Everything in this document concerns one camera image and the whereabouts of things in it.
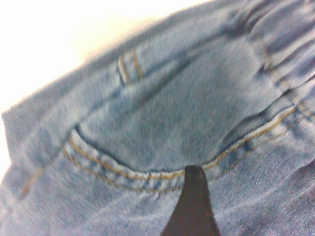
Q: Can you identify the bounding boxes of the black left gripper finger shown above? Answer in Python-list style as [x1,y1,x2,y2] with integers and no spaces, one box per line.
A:
[159,166,221,236]

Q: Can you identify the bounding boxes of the blue denim shorts basketball print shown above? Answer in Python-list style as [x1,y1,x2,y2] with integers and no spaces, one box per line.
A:
[0,0,315,236]

